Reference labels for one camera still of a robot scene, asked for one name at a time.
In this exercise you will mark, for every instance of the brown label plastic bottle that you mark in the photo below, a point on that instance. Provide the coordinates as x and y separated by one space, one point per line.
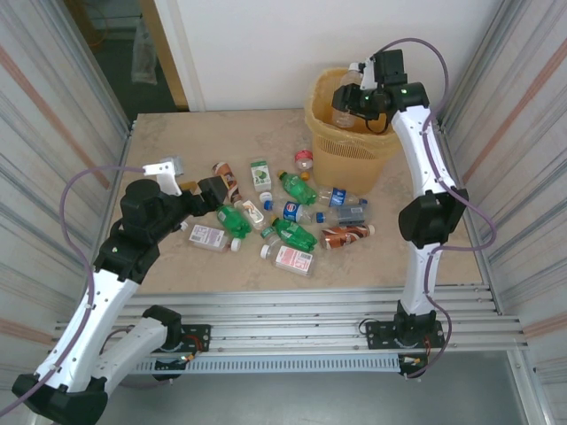
234 188
345 234

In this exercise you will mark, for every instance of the green bottle yellow cap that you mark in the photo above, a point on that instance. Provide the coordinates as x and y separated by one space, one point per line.
300 188
232 220
294 234

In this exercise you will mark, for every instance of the clear bottle orange white label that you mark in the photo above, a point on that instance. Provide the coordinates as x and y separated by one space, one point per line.
253 213

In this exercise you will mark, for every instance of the green white carton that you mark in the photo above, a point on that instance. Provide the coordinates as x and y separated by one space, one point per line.
261 175

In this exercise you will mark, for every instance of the clear bottle green label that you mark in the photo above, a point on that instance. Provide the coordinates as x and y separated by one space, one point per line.
268 234

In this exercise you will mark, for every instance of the crushed bottle red label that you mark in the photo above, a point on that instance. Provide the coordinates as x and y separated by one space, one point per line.
304 158

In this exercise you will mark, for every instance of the clear Pepsi bottle blue cap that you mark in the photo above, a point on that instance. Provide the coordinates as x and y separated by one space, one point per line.
292 211

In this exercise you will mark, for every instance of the clear bottle blue label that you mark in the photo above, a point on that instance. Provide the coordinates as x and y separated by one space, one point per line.
339 195

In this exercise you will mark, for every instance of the clear bottle grey label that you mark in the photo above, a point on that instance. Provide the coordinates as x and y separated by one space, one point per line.
350 214

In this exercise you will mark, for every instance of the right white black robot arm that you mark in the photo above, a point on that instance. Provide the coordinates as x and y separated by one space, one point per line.
421 150

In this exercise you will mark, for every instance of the yellow plastic bin liner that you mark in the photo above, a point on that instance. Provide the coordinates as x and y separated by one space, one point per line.
323 102

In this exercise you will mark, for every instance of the orange plastic waste bin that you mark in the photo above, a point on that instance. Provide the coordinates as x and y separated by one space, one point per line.
350 172

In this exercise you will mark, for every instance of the corrugated translucent side panel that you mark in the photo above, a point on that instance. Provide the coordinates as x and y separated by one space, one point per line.
44 133
522 110

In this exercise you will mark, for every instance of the clear plastic bag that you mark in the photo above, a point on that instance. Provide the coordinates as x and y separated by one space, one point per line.
144 57

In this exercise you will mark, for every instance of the yellow power connector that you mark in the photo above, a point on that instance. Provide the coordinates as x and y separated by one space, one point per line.
188 357
414 360

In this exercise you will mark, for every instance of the aluminium table frame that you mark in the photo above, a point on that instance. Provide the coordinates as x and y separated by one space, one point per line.
283 305

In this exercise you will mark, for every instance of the wooden door frame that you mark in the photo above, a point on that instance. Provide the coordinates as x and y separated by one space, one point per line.
161 53

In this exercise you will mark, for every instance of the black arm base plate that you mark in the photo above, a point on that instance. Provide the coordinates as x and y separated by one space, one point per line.
199 336
378 332

